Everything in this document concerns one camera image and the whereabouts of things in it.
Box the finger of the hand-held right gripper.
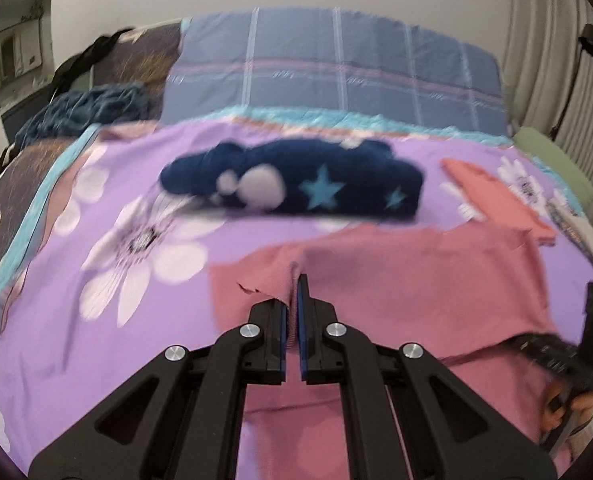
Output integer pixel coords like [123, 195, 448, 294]
[515, 332, 582, 377]

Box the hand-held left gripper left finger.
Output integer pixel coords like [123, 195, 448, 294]
[29, 297, 290, 480]

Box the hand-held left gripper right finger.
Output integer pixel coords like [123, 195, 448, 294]
[296, 274, 560, 480]

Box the mauve pink garment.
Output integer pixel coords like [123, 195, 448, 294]
[209, 222, 577, 480]

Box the salmon orange garment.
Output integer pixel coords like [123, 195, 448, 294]
[440, 158, 557, 247]

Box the navy blue star-print garment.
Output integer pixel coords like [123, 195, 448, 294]
[159, 139, 425, 221]

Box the person's right hand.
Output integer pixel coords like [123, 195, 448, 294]
[543, 382, 593, 442]

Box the multicoloured patterned cloth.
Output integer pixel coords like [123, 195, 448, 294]
[551, 195, 593, 281]

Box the purple floral bed sheet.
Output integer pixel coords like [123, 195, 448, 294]
[0, 110, 593, 461]

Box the green cushion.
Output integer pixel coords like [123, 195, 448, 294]
[513, 126, 593, 206]

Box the blue plaid pillow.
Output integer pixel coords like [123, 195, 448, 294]
[162, 7, 508, 136]

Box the black stand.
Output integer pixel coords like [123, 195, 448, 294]
[551, 24, 593, 142]

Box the teal knitted cloth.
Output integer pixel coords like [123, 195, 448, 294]
[15, 81, 150, 147]

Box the beige curtain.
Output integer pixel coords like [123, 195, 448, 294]
[501, 0, 593, 231]

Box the dark brown floral blanket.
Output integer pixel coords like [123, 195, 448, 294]
[0, 22, 183, 286]

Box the background shelf unit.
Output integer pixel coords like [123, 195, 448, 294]
[0, 7, 46, 83]

